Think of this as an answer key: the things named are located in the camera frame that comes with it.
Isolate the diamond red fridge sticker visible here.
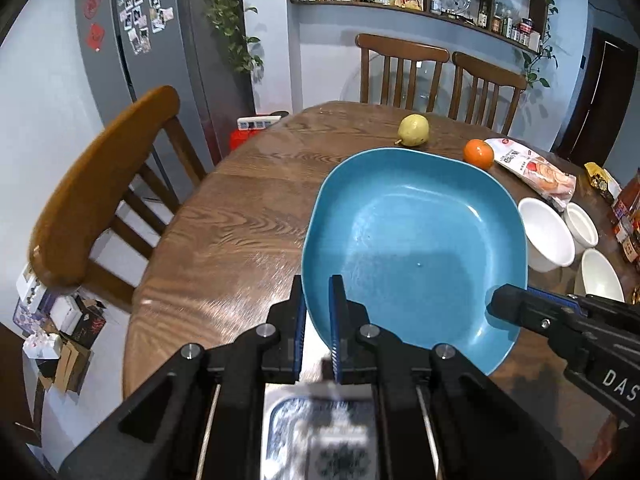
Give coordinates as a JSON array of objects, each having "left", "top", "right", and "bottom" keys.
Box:
[{"left": 86, "top": 22, "right": 107, "bottom": 53}]

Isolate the wooden wall shelf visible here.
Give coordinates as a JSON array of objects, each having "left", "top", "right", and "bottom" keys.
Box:
[{"left": 287, "top": 0, "right": 551, "bottom": 56}]

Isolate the trailing green plant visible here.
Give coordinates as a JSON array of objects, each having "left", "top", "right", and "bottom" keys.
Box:
[{"left": 197, "top": 0, "right": 264, "bottom": 81}]

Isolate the curved-back wooden chair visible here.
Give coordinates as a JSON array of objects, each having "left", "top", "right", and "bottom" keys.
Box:
[{"left": 27, "top": 85, "right": 211, "bottom": 311}]

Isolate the white power strip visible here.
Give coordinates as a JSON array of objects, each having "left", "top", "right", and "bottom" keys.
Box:
[{"left": 237, "top": 115, "right": 284, "bottom": 132}]

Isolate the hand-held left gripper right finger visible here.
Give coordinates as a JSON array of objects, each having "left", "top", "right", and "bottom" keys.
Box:
[{"left": 329, "top": 275, "right": 582, "bottom": 480}]

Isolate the large white round bowl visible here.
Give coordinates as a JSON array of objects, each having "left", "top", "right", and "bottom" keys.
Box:
[{"left": 574, "top": 249, "right": 626, "bottom": 306}]

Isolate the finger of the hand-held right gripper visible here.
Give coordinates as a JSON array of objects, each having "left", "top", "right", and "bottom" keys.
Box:
[
  {"left": 487, "top": 284, "right": 590, "bottom": 367},
  {"left": 527, "top": 287, "right": 594, "bottom": 312}
]

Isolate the white snack packet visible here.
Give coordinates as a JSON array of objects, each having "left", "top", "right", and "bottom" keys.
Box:
[{"left": 484, "top": 137, "right": 578, "bottom": 212}]

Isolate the medium white round bowl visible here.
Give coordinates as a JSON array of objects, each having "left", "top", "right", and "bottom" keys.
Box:
[{"left": 517, "top": 197, "right": 576, "bottom": 273}]

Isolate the blue square plate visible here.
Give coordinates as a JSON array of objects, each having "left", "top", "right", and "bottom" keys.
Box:
[{"left": 301, "top": 147, "right": 529, "bottom": 377}]

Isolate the pile of cardboard boxes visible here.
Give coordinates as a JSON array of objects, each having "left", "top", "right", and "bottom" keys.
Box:
[{"left": 12, "top": 265, "right": 108, "bottom": 396}]

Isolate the small white round bowl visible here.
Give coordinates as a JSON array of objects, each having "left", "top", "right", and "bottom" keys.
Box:
[{"left": 562, "top": 202, "right": 599, "bottom": 261}]

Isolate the slat-back wooden chair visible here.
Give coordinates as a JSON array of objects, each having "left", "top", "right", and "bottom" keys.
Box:
[
  {"left": 355, "top": 33, "right": 451, "bottom": 111},
  {"left": 447, "top": 51, "right": 528, "bottom": 136}
]

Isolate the cluster of fridge photos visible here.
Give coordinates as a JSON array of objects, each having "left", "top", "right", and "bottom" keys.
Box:
[{"left": 116, "top": 0, "right": 176, "bottom": 56}]

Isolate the row of condiment jars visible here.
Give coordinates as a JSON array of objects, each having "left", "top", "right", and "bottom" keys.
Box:
[{"left": 611, "top": 166, "right": 640, "bottom": 266}]

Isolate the grey refrigerator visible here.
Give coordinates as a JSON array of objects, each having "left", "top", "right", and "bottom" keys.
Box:
[{"left": 75, "top": 0, "right": 257, "bottom": 201}]

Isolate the orange fruit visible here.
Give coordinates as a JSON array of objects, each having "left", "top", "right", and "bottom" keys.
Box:
[{"left": 462, "top": 139, "right": 496, "bottom": 170}]

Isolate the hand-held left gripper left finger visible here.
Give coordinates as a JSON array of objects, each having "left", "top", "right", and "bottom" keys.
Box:
[{"left": 59, "top": 275, "right": 307, "bottom": 480}]

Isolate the red stool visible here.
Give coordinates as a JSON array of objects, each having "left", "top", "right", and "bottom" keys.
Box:
[{"left": 229, "top": 127, "right": 267, "bottom": 152}]

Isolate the green pear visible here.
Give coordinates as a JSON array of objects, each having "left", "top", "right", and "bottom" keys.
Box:
[{"left": 397, "top": 114, "right": 431, "bottom": 148}]

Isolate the dark wooden door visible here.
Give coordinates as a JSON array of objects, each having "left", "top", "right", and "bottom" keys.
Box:
[{"left": 555, "top": 27, "right": 640, "bottom": 171}]

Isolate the yellow snack packet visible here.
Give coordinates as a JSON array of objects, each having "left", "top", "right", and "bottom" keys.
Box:
[{"left": 584, "top": 162, "right": 623, "bottom": 203}]

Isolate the small-leaf shelf vine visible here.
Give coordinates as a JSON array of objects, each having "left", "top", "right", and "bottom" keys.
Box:
[{"left": 520, "top": 0, "right": 559, "bottom": 91}]

